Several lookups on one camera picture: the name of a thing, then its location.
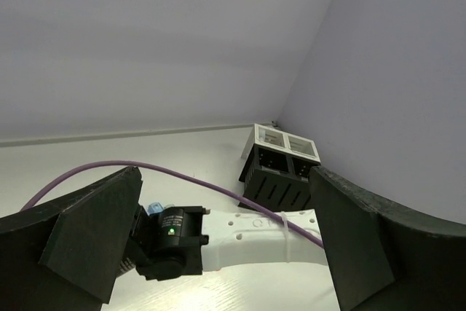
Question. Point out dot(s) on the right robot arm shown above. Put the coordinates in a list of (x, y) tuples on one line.
[(191, 240)]

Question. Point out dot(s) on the light blue highlighter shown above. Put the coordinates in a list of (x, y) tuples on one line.
[(156, 208)]

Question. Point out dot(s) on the black and white organizer box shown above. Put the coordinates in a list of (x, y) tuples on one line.
[(276, 170)]

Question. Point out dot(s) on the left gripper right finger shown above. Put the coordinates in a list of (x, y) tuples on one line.
[(383, 255)]

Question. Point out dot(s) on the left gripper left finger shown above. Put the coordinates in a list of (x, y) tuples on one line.
[(65, 253)]

